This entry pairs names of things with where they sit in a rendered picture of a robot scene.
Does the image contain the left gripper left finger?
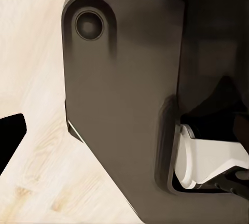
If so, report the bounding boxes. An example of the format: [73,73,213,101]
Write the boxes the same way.
[0,113,27,175]

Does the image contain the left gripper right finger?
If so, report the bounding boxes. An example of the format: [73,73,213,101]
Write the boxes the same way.
[232,113,249,154]

